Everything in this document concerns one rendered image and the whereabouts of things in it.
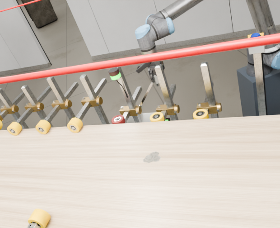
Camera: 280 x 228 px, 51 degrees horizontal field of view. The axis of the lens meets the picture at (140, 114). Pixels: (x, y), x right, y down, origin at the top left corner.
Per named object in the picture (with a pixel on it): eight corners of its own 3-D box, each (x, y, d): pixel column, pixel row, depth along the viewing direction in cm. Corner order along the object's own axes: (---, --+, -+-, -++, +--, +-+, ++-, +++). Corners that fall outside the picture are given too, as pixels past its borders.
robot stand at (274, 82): (244, 125, 268) (236, 69, 234) (269, 116, 268) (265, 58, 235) (259, 142, 247) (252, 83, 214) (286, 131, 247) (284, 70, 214)
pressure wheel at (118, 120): (119, 128, 186) (113, 114, 180) (131, 127, 183) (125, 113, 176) (115, 136, 180) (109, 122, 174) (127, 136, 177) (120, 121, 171)
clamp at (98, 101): (87, 102, 200) (84, 96, 197) (104, 101, 195) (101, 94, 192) (83, 108, 196) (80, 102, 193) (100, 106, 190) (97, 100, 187)
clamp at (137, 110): (124, 111, 195) (121, 106, 192) (142, 110, 189) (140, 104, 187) (121, 117, 191) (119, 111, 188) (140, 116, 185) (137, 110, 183)
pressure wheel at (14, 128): (24, 127, 199) (19, 131, 204) (14, 119, 197) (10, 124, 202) (19, 133, 195) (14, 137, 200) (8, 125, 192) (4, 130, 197)
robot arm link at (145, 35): (153, 25, 155) (136, 33, 154) (159, 46, 162) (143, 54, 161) (147, 21, 163) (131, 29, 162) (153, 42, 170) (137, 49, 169)
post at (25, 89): (54, 135, 231) (23, 84, 205) (58, 134, 230) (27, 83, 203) (53, 138, 229) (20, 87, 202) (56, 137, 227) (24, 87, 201)
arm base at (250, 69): (241, 69, 232) (240, 59, 226) (263, 60, 232) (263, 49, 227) (254, 79, 216) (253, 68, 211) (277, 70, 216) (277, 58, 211)
